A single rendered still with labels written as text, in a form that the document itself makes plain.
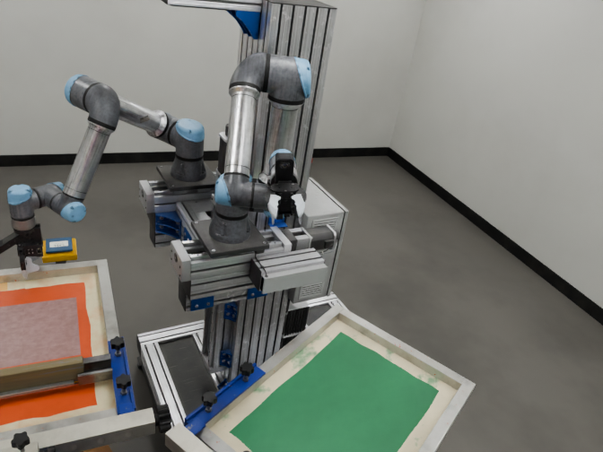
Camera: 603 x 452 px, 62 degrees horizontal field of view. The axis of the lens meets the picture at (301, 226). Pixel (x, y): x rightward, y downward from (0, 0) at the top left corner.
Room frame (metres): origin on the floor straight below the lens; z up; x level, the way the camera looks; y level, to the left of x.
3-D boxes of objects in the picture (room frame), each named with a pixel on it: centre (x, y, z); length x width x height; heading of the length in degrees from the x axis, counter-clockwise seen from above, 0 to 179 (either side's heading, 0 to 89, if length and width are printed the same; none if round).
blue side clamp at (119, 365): (1.07, 0.47, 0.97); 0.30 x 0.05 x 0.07; 28
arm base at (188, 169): (1.98, 0.52, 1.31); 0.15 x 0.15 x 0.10
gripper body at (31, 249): (1.50, 0.98, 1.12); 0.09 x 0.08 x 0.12; 118
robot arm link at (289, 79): (1.58, 0.12, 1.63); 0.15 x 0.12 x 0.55; 99
